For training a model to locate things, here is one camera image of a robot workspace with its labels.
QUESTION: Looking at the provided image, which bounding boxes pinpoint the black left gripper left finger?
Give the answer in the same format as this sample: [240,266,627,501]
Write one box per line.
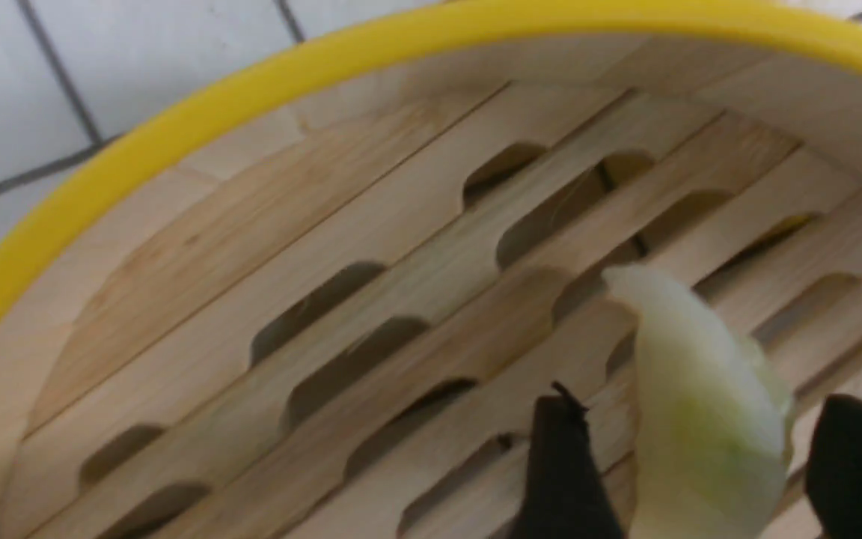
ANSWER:
[507,382,625,538]

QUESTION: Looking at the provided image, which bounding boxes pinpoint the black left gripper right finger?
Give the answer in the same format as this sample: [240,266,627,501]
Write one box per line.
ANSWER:
[804,395,862,538]

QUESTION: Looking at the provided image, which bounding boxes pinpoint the pale green dumpling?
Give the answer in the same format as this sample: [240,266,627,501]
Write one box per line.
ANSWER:
[602,264,795,538]

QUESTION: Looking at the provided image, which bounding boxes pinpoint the bamboo steamer tray yellow rim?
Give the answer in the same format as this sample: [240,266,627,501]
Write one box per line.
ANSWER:
[0,1,862,538]

